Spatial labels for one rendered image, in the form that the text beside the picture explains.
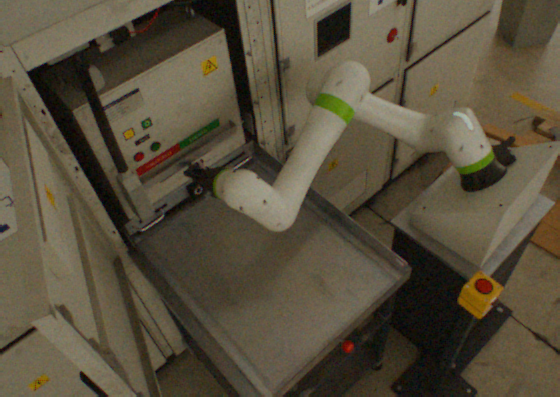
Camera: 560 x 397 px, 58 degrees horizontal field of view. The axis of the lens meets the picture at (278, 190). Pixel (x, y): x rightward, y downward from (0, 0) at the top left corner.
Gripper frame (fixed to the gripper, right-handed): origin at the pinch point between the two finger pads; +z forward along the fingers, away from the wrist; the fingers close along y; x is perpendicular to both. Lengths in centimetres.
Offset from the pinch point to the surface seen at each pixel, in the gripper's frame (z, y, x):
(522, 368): -39, 141, 74
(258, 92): -3.6, -11.7, 32.1
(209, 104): -1.0, -16.1, 15.8
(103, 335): -48, 3, -47
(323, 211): -17.9, 30.9, 28.4
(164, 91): -7.5, -27.5, 2.7
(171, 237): 6.7, 17.2, -15.0
